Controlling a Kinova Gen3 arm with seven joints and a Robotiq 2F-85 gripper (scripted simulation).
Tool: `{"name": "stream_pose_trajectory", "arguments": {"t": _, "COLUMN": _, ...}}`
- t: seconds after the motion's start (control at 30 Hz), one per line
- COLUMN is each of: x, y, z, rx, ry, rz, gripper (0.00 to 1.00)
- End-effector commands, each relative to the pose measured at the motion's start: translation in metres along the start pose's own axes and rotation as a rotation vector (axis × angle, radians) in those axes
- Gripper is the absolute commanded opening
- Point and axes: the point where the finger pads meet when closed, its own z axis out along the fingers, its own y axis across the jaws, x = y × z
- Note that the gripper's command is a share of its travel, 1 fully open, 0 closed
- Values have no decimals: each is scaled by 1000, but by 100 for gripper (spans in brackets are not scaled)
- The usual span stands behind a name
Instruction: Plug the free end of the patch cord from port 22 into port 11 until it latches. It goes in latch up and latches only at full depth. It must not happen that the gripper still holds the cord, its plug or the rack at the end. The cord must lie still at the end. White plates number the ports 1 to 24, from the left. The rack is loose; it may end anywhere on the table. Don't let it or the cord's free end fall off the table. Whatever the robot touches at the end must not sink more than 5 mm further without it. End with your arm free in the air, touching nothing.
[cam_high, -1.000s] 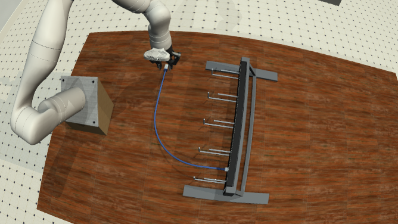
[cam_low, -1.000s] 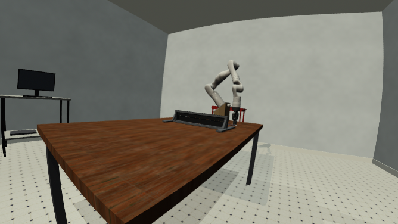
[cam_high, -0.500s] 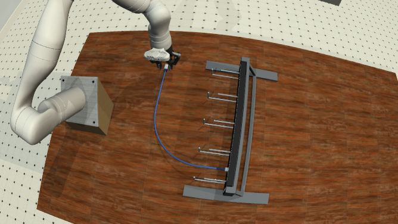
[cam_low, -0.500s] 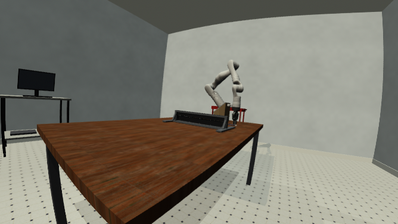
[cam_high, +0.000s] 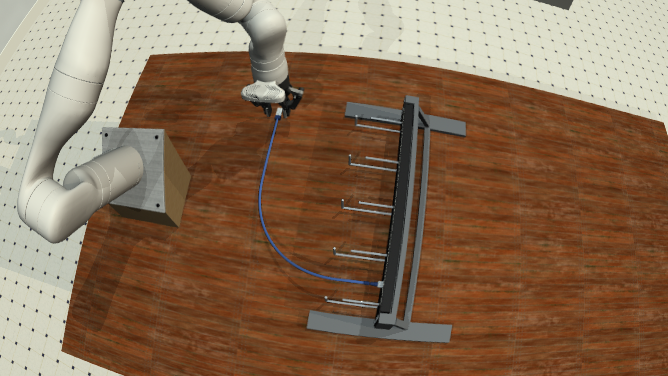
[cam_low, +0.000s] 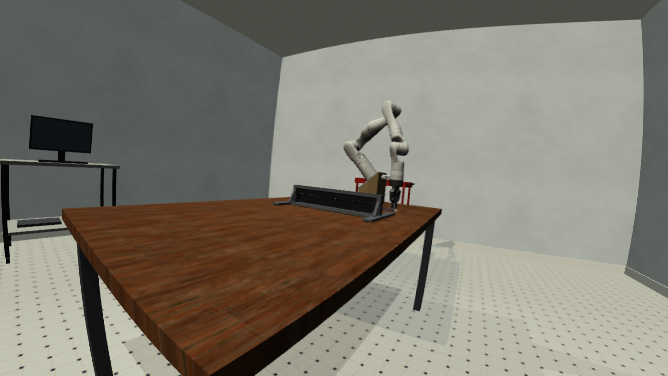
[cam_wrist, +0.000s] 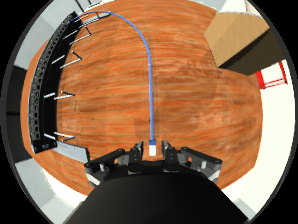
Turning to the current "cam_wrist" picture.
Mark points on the white and blue cable plug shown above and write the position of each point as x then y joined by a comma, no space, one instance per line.
152,146

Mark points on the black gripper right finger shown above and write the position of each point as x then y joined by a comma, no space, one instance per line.
208,165

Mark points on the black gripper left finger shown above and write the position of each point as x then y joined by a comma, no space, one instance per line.
102,166

